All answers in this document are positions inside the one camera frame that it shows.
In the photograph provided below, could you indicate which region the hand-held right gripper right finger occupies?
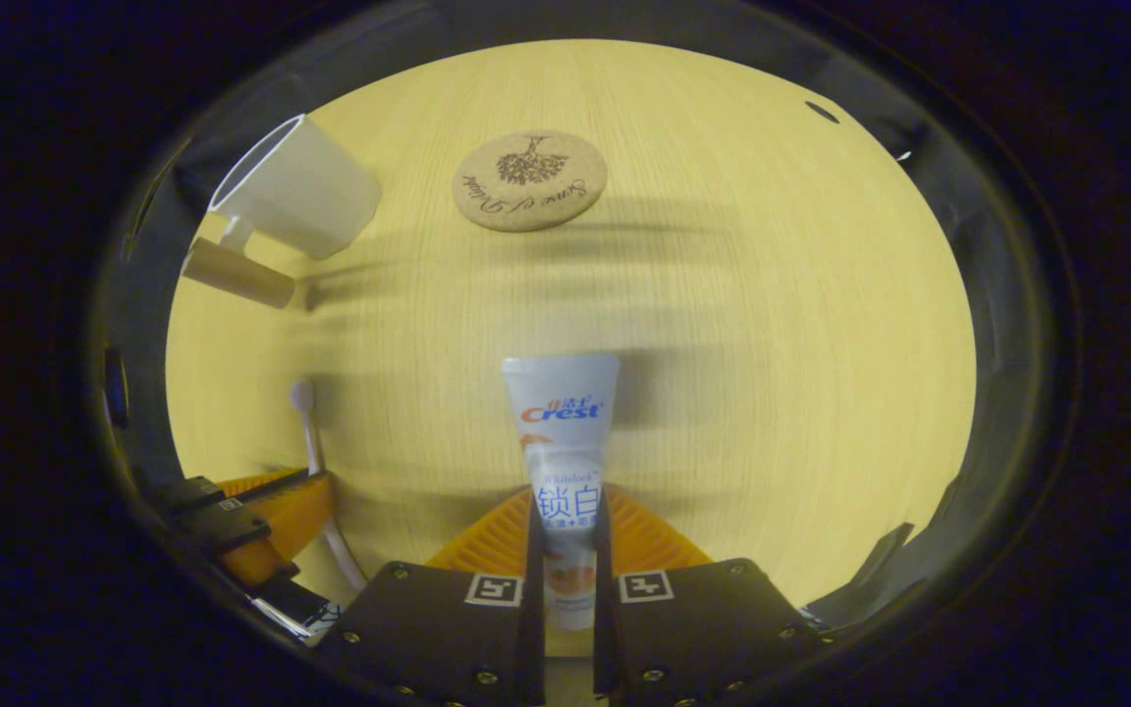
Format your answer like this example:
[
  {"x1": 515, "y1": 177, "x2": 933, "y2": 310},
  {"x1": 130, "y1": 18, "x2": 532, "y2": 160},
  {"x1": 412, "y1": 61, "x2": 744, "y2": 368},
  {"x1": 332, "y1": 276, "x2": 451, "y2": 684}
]
[{"x1": 593, "y1": 483, "x2": 827, "y2": 707}]

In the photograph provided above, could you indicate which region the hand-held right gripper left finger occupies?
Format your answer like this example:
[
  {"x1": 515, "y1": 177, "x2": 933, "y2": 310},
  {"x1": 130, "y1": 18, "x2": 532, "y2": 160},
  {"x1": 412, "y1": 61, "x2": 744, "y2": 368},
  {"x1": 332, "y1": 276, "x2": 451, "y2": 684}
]
[{"x1": 315, "y1": 486, "x2": 547, "y2": 707}]

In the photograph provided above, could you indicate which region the white toothbrush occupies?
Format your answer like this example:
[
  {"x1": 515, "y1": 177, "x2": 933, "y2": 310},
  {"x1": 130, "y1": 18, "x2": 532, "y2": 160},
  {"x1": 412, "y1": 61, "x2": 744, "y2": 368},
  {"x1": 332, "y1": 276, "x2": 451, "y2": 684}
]
[{"x1": 289, "y1": 380, "x2": 370, "y2": 592}]

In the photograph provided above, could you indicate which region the white toothpaste tube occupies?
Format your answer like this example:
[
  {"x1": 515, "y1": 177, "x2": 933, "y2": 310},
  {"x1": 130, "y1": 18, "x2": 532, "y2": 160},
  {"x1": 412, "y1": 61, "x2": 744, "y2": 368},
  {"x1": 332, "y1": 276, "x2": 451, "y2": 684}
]
[{"x1": 501, "y1": 353, "x2": 621, "y2": 631}]

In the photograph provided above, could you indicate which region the white cup with wooden handle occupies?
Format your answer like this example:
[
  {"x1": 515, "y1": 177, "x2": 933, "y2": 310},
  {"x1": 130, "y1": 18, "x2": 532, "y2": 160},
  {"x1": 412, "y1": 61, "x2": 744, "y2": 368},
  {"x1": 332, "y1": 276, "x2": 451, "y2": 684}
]
[{"x1": 181, "y1": 113, "x2": 383, "y2": 310}]

